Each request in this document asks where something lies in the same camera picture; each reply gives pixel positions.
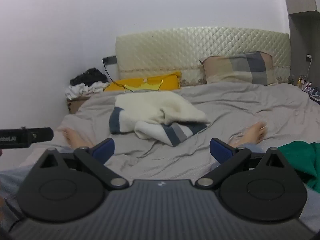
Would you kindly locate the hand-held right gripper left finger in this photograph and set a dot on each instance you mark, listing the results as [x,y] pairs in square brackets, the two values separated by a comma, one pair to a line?
[104,149]

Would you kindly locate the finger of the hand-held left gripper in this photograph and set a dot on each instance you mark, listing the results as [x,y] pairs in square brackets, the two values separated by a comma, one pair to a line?
[41,135]

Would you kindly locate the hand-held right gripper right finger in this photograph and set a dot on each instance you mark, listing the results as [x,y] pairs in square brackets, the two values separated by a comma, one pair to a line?
[220,150]

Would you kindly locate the person's left foot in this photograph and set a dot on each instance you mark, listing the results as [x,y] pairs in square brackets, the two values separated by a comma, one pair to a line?
[75,138]

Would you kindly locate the person's foot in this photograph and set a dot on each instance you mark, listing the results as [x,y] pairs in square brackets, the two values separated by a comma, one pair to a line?
[75,138]
[251,133]

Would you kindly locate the person's right foot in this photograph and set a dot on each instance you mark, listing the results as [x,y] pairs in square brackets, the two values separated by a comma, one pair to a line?
[251,133]

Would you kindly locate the grey duvet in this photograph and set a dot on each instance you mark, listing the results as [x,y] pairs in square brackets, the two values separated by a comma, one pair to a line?
[225,105]

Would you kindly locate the brown cardboard box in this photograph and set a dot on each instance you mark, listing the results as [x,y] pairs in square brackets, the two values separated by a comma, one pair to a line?
[75,103]

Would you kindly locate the white cloth pile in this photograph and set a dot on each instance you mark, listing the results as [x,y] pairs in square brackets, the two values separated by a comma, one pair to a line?
[80,90]

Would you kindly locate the yellow pillow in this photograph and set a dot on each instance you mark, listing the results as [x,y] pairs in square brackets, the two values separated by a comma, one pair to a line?
[135,82]

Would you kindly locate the black cloth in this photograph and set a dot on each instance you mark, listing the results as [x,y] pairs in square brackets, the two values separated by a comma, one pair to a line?
[87,76]

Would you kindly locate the green garment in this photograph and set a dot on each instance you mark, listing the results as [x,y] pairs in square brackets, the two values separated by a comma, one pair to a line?
[302,160]

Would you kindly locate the plaid pillow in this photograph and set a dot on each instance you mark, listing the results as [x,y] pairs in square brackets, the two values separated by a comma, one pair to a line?
[237,68]

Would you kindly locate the group of cosmetic bottles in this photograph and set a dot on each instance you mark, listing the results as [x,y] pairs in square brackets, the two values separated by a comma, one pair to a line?
[301,82]

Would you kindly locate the cream quilted headboard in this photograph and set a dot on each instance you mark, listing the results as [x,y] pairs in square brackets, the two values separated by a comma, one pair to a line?
[175,50]

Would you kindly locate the grey cabinet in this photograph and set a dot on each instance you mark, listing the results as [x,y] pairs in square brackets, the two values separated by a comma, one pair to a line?
[302,17]

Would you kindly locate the wall charger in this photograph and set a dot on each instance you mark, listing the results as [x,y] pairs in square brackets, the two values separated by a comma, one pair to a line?
[308,57]

